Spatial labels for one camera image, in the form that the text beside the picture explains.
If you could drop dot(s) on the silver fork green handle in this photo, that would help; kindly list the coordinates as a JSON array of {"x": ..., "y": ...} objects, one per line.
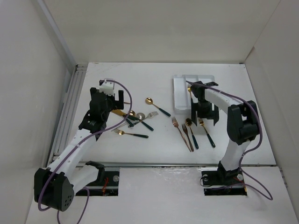
[{"x": 142, "y": 117}]

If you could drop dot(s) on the white three-compartment tray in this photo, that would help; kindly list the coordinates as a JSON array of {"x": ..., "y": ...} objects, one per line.
[{"x": 182, "y": 100}]

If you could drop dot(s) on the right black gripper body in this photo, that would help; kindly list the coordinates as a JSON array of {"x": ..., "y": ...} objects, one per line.
[{"x": 204, "y": 110}]

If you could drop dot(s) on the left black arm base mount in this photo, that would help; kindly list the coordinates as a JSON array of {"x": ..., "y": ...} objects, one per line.
[{"x": 107, "y": 182}]

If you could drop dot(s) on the aluminium rail frame left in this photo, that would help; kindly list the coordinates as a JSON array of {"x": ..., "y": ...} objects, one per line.
[{"x": 70, "y": 103}]

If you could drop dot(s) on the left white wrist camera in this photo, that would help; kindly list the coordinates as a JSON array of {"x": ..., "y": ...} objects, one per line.
[{"x": 107, "y": 87}]

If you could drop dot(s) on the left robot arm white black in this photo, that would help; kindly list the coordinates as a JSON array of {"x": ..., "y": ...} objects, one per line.
[{"x": 56, "y": 185}]

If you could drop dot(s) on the copper fork all metal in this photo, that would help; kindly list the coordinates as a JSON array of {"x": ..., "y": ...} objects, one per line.
[{"x": 175, "y": 124}]

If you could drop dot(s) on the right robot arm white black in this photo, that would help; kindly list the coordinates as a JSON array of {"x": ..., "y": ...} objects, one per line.
[{"x": 243, "y": 126}]

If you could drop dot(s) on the gold spoon green handle pile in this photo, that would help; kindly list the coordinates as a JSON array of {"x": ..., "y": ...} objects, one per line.
[{"x": 132, "y": 115}]

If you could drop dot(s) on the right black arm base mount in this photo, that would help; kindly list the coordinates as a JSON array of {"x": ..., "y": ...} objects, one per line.
[{"x": 221, "y": 182}]

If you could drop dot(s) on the silver spoon long handle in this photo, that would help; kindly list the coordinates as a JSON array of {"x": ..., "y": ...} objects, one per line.
[{"x": 132, "y": 120}]

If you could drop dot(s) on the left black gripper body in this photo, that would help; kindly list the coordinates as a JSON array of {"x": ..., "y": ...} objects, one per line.
[{"x": 110, "y": 101}]

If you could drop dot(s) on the dark brown wooden fork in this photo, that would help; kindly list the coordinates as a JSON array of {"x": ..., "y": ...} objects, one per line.
[{"x": 186, "y": 133}]

